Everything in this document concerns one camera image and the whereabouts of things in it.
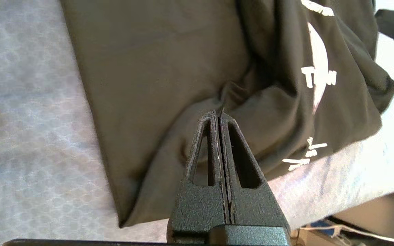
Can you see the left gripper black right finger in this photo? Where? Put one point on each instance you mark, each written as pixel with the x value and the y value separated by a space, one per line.
pixel 255 208

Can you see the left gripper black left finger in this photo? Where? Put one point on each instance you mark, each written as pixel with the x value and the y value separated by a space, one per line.
pixel 197 208

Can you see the black printed t-shirt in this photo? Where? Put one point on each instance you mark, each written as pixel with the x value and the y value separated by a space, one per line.
pixel 166 68

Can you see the brown cardboard box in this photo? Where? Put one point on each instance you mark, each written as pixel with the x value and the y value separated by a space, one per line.
pixel 381 212

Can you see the blue bed sheet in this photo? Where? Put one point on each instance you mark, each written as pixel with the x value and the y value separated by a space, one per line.
pixel 29 136

